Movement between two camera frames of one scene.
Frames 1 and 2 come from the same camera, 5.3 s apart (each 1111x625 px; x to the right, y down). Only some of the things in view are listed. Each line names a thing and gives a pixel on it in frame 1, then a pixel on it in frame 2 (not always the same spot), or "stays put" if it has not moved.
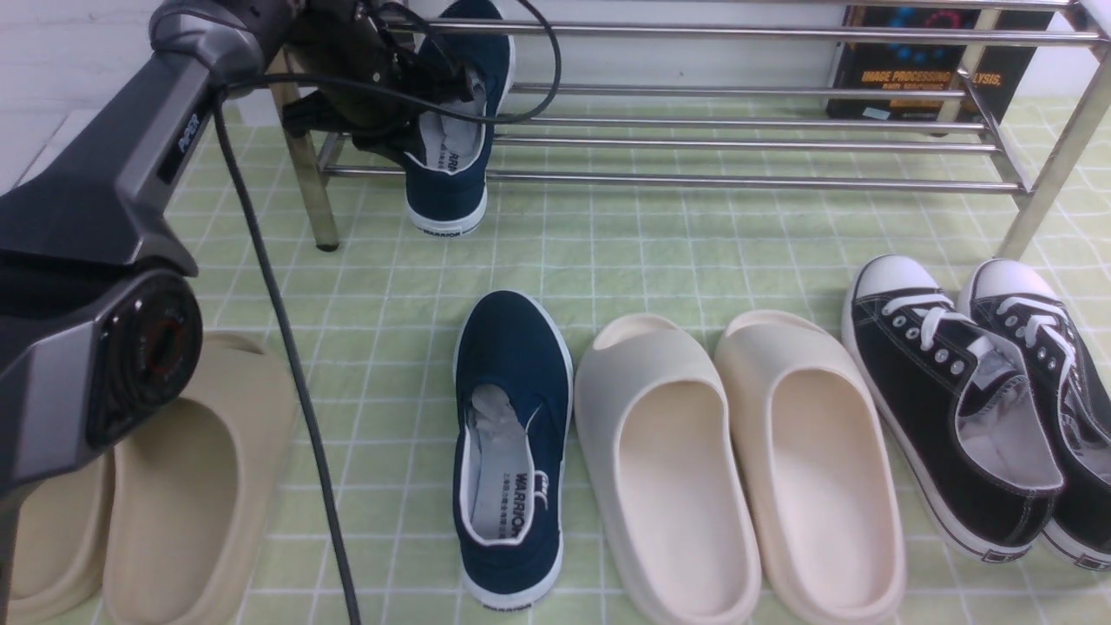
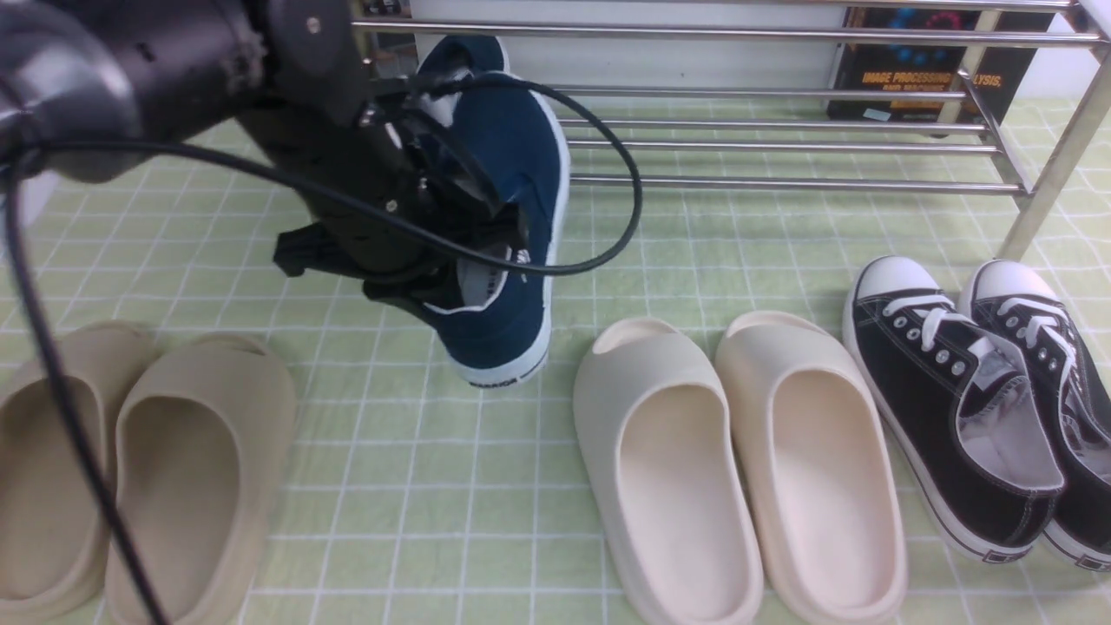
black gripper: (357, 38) -> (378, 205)
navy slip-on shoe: (512, 412) -> (494, 328)
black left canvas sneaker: (956, 409) stays put
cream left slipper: (666, 466) stays put
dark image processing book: (997, 75) stays put
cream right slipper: (810, 473) stays put
